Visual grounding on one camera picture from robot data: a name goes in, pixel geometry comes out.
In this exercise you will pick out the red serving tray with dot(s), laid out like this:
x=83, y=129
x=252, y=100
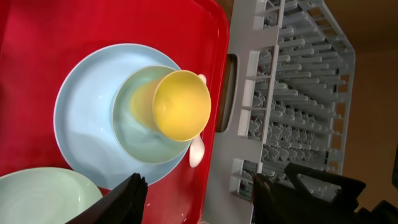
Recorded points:
x=41, y=41

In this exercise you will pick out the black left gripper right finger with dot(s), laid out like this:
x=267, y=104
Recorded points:
x=277, y=203

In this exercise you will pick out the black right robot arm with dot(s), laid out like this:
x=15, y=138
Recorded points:
x=345, y=201

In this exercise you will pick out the green rice bowl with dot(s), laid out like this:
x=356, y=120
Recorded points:
x=46, y=195

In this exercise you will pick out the grey dishwasher rack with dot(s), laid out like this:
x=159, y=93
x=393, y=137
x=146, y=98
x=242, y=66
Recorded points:
x=287, y=101

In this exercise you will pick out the yellow plastic cup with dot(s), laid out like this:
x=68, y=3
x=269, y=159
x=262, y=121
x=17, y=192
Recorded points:
x=177, y=105

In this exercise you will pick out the small teal bowl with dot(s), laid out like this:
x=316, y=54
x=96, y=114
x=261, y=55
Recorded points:
x=135, y=139

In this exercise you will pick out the white plastic spoon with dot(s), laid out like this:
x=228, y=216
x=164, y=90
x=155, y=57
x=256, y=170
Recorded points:
x=197, y=150

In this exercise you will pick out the light blue plate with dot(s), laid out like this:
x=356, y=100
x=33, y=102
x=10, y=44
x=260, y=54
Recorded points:
x=82, y=116

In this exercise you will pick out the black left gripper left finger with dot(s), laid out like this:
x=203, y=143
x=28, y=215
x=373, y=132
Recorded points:
x=124, y=204

